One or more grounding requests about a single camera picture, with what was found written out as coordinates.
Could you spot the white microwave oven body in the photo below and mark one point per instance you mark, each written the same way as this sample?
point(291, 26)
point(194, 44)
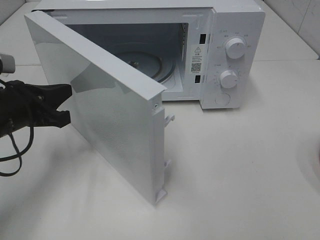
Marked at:
point(169, 28)

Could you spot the white warning label sticker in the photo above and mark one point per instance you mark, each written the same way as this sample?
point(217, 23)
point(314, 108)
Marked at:
point(197, 58)

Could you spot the pink round plate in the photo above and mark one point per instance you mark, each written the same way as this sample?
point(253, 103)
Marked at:
point(319, 156)

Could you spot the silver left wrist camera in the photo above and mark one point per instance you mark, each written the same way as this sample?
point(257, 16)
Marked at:
point(7, 64)

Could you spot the glass microwave turntable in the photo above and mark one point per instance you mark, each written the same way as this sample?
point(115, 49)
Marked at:
point(157, 68)

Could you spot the white timer knob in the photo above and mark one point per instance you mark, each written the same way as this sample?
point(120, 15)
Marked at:
point(228, 79)

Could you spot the white microwave door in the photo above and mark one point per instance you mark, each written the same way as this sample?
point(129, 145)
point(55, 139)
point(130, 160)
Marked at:
point(115, 107)

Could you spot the round white door button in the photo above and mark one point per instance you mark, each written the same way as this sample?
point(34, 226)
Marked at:
point(222, 99)

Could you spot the upper white power knob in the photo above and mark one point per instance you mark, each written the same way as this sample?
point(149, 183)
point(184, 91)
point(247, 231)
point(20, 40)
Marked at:
point(235, 47)

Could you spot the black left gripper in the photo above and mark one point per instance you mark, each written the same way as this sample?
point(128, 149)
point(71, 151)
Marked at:
point(28, 105)

